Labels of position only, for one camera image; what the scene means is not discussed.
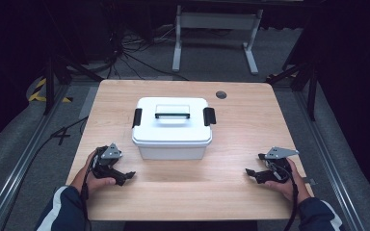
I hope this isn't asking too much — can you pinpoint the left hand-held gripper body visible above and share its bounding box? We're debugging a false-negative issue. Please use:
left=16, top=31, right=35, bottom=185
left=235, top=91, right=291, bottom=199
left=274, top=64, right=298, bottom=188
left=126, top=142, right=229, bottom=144
left=91, top=142, right=127, bottom=181

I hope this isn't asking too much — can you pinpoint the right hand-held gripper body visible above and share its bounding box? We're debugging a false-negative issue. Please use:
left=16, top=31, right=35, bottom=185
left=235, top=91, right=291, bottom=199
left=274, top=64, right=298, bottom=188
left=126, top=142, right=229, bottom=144
left=257, top=145, right=300, bottom=185

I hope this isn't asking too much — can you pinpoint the white plastic storage box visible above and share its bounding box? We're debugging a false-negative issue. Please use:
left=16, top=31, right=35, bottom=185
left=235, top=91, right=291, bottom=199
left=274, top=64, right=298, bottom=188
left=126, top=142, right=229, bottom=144
left=137, top=140, right=209, bottom=161

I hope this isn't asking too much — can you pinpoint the white box lid with handle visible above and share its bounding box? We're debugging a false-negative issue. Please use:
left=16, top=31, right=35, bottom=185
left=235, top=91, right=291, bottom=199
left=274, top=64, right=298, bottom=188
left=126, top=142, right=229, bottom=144
left=131, top=96, right=214, bottom=148

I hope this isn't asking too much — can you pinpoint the person's right hand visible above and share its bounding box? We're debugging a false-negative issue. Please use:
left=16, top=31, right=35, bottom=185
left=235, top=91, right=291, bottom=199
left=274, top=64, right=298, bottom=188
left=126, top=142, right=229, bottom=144
left=264, top=158, right=313, bottom=203

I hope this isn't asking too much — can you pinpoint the person's left hand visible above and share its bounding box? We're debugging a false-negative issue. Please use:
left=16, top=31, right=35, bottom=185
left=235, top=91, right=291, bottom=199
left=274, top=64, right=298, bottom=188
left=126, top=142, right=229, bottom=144
left=69, top=150, right=118, bottom=195

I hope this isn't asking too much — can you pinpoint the black floor tape mark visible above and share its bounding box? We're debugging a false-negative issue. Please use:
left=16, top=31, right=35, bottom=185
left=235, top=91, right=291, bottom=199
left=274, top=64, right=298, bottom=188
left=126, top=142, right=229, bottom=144
left=50, top=126, right=72, bottom=146

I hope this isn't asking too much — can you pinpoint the black box latch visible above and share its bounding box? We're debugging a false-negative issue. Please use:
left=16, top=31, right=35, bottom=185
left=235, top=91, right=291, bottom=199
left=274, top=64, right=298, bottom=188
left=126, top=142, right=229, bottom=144
left=202, top=107, right=217, bottom=127
left=131, top=108, right=143, bottom=129

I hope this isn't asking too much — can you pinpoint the black tripod stand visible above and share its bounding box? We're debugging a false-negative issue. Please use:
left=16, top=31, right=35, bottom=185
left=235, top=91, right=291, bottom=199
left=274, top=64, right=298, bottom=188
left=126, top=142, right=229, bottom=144
left=41, top=52, right=104, bottom=116
left=265, top=61, right=320, bottom=122

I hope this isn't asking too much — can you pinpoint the yellow black hazard tape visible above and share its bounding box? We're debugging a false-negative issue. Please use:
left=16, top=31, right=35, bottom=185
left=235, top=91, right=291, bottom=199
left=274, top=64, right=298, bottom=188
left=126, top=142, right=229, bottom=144
left=28, top=77, right=74, bottom=104

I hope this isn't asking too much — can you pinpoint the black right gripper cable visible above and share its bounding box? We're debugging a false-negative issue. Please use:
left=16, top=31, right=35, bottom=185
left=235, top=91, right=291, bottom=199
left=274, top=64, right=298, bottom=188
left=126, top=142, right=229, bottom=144
left=282, top=162, right=300, bottom=231

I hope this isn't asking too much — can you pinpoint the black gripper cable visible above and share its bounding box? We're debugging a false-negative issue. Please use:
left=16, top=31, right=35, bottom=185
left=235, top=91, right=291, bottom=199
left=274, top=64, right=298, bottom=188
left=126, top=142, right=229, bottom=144
left=282, top=162, right=300, bottom=231
left=80, top=157, right=98, bottom=231

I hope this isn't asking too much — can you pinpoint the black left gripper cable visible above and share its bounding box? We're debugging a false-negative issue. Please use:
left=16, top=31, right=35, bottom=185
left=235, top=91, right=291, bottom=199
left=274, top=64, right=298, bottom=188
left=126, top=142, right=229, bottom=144
left=80, top=157, right=98, bottom=231

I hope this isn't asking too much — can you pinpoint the grey metal floor rail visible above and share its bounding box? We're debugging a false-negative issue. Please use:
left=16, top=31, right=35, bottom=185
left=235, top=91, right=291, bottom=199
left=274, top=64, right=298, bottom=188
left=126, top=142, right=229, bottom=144
left=0, top=82, right=71, bottom=231
left=292, top=89, right=369, bottom=231

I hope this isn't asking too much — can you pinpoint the long black floor cable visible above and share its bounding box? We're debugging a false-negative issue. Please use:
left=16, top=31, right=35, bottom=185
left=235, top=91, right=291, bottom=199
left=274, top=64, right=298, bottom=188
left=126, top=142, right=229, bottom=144
left=0, top=115, right=90, bottom=231

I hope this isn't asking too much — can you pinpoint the bundle of black floor cables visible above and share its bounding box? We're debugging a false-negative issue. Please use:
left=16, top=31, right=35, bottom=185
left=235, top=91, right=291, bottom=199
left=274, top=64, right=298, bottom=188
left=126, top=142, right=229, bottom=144
left=105, top=23, right=191, bottom=82

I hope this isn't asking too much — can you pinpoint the white metal desk frame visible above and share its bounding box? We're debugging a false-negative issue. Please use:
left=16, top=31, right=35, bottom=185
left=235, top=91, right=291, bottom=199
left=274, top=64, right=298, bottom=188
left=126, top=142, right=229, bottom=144
left=172, top=4, right=265, bottom=76

